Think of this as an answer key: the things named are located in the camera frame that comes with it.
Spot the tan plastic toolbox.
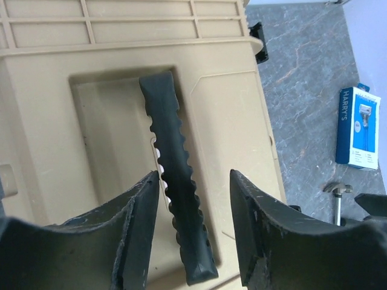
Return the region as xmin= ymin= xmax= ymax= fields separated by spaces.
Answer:
xmin=1 ymin=1 xmax=285 ymax=289

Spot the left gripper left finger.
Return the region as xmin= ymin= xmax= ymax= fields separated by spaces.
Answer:
xmin=1 ymin=172 xmax=159 ymax=289

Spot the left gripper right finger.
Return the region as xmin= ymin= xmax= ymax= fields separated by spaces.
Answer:
xmin=230 ymin=170 xmax=386 ymax=289

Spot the black handle hammer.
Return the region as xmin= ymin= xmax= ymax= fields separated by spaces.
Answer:
xmin=323 ymin=182 xmax=353 ymax=226

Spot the blue razor package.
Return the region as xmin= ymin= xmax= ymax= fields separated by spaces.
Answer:
xmin=335 ymin=86 xmax=381 ymax=170

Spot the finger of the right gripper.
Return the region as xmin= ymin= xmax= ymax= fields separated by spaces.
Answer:
xmin=354 ymin=193 xmax=387 ymax=216

